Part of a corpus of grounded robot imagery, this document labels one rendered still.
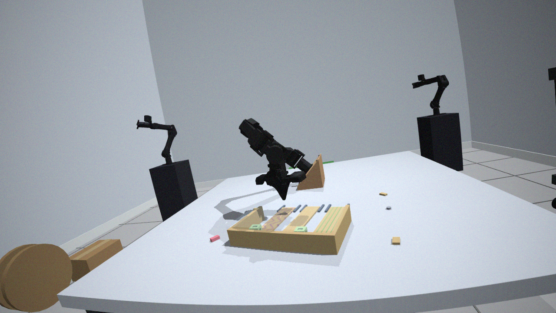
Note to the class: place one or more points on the tan wooden open-top frame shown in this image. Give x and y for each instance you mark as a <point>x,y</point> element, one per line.
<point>305,227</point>

